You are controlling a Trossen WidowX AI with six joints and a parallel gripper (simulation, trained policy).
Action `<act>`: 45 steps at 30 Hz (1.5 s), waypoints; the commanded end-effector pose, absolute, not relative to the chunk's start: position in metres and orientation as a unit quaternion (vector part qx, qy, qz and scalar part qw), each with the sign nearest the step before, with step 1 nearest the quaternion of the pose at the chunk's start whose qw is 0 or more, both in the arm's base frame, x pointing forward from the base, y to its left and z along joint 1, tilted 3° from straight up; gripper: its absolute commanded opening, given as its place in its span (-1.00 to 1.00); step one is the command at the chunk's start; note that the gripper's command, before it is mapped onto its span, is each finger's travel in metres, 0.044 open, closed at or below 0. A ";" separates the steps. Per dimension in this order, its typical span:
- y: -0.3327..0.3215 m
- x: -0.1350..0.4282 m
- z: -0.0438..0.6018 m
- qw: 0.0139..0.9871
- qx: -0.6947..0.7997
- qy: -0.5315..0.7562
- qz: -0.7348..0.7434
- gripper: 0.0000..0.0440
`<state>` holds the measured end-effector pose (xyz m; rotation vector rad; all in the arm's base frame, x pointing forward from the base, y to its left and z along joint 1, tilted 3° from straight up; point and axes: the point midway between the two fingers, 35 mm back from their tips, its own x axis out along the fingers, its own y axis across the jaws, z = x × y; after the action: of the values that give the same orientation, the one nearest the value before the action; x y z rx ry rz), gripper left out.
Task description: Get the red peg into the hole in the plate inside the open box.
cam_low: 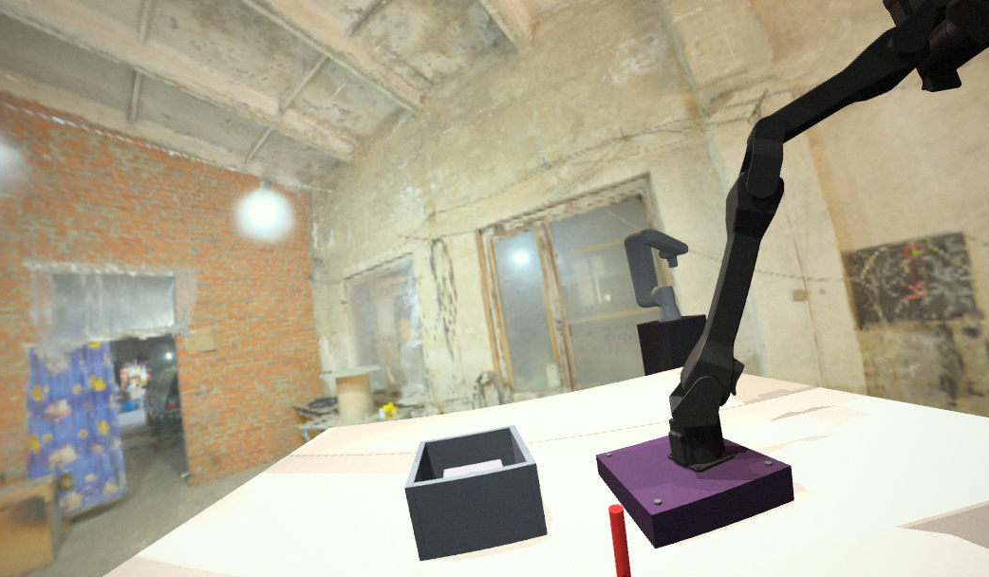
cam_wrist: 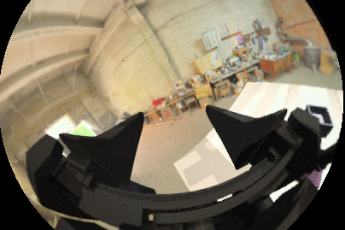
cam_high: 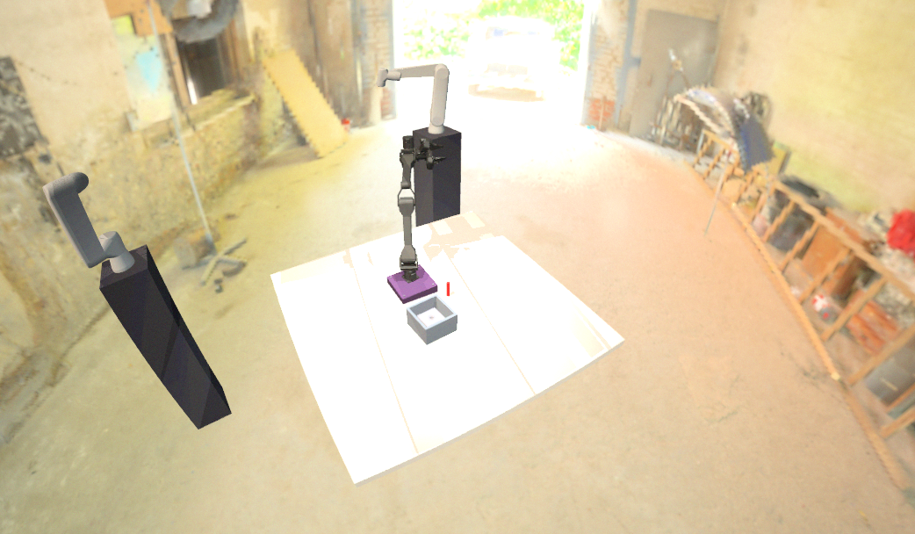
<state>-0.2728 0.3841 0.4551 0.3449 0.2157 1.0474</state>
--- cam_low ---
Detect red peg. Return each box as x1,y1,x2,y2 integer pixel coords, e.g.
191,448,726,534
608,504,631,577

